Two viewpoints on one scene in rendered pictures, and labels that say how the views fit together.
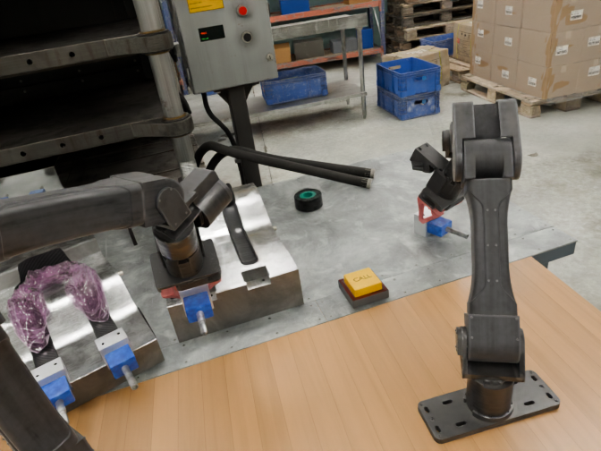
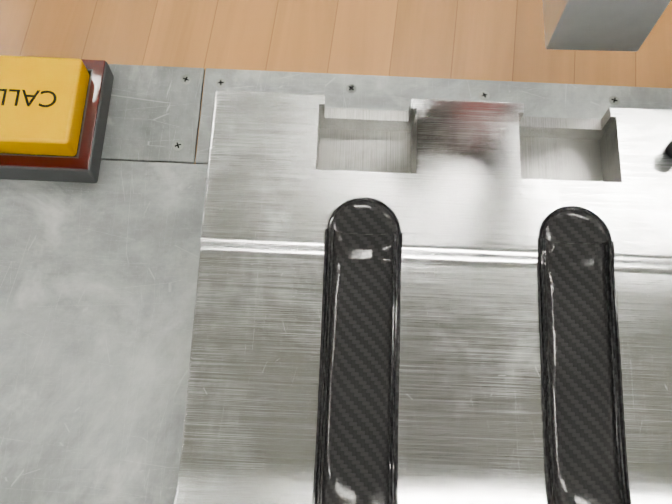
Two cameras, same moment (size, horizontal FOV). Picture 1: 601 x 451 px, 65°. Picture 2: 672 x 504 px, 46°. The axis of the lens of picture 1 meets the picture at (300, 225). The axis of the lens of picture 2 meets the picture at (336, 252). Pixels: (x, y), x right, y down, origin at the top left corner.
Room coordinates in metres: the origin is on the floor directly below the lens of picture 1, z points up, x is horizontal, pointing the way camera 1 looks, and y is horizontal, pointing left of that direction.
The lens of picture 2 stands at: (0.97, 0.14, 1.27)
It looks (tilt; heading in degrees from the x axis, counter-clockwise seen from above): 70 degrees down; 194
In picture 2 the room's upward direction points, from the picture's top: 3 degrees clockwise
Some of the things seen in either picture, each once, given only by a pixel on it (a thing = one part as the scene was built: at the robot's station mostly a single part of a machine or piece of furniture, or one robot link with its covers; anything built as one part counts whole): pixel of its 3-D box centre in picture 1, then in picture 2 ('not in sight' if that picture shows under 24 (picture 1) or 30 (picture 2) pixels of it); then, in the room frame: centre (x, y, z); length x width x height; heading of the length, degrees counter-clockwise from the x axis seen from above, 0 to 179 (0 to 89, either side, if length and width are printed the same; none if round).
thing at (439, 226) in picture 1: (443, 227); not in sight; (0.94, -0.33, 0.83); 0.13 x 0.05 x 0.05; 36
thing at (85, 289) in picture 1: (53, 289); not in sight; (0.81, 0.52, 0.90); 0.26 x 0.18 x 0.08; 31
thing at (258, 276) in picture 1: (257, 282); (365, 148); (0.77, 0.10, 0.87); 0.05 x 0.05 x 0.04; 14
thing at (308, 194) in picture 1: (308, 199); not in sight; (1.21, -0.03, 0.82); 0.08 x 0.08 x 0.04
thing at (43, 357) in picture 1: (57, 299); not in sight; (0.80, 0.51, 0.88); 0.34 x 0.15 x 0.07; 31
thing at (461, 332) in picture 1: (489, 352); not in sight; (0.48, -0.24, 0.90); 0.09 x 0.06 x 0.06; 74
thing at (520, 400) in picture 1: (488, 388); not in sight; (0.47, -0.24, 0.84); 0.20 x 0.07 x 0.08; 99
